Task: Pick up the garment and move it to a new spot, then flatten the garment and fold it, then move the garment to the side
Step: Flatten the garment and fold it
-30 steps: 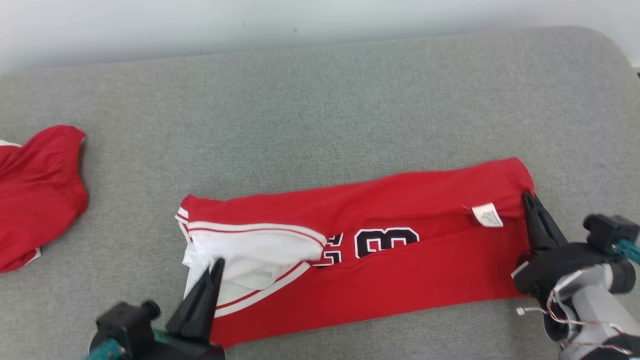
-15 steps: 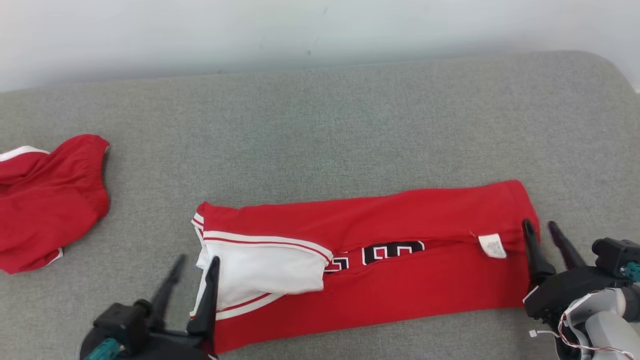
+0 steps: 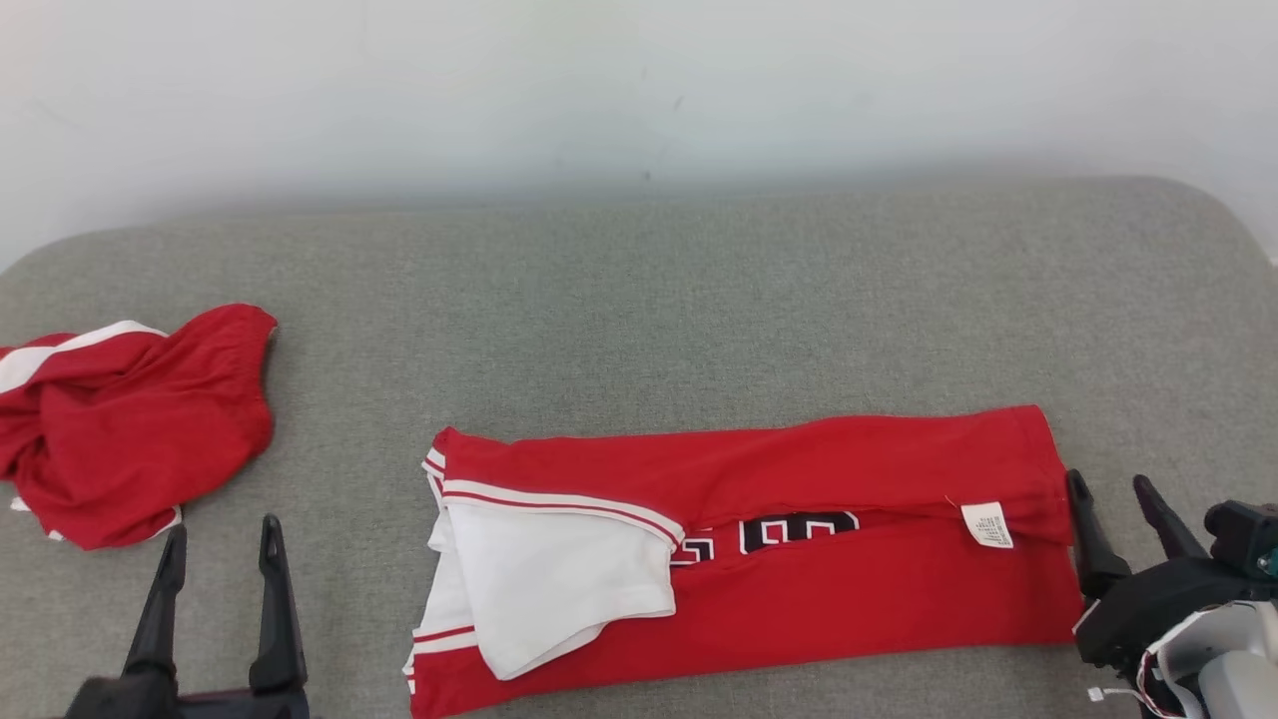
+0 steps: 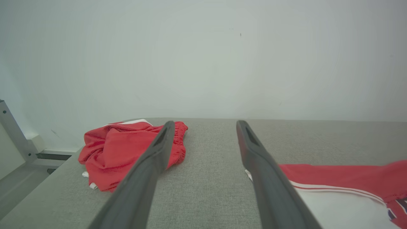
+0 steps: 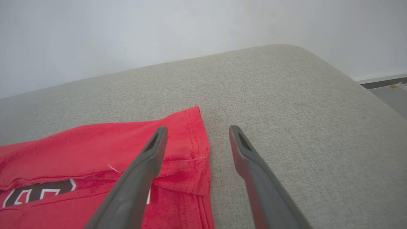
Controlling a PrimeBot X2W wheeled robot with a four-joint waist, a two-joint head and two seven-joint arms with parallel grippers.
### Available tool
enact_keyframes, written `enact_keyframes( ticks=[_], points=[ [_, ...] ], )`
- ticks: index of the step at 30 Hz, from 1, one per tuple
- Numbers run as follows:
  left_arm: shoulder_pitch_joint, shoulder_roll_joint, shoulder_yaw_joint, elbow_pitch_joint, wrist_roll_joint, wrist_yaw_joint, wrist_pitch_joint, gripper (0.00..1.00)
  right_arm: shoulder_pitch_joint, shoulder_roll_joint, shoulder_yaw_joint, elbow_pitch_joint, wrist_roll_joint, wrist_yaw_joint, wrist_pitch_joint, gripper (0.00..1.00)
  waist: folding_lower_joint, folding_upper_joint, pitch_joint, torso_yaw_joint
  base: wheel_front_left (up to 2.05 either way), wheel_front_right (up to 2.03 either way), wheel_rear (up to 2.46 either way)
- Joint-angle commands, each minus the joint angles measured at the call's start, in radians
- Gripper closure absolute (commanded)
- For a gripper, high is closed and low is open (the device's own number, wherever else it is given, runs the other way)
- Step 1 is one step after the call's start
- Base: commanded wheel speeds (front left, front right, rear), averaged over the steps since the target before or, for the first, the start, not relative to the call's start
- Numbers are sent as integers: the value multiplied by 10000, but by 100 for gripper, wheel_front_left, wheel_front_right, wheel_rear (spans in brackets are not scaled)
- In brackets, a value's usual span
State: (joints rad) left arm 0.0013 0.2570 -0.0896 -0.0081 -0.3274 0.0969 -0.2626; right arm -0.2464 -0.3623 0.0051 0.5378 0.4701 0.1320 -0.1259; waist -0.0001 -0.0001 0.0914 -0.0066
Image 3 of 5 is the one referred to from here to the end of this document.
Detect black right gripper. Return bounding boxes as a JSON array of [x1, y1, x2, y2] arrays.
[[1064, 468, 1271, 672]]

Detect red shorts with white stripe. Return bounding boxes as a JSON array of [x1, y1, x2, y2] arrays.
[[0, 304, 280, 551]]

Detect red jersey with white sleeves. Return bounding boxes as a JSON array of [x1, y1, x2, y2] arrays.
[[401, 403, 1086, 719]]

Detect grey fabric sofa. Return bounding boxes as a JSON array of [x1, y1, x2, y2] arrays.
[[0, 178, 1278, 719]]

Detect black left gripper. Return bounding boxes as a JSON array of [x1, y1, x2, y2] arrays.
[[63, 513, 313, 719]]

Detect thin red white wires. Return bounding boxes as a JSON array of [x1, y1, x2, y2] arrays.
[[1086, 639, 1194, 719]]

